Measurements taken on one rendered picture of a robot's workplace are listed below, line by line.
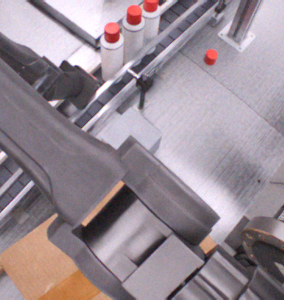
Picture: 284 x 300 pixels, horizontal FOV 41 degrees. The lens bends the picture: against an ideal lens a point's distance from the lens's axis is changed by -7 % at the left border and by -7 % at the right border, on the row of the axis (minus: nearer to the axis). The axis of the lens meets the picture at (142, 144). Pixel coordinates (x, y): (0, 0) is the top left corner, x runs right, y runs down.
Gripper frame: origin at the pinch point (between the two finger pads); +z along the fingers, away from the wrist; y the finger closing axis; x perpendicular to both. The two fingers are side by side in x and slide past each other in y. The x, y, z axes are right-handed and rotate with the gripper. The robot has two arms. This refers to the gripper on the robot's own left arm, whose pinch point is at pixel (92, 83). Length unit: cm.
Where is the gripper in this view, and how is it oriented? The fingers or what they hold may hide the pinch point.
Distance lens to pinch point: 93.8
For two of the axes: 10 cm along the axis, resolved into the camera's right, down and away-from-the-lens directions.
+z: 3.7, -1.7, 9.1
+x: -5.5, 7.5, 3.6
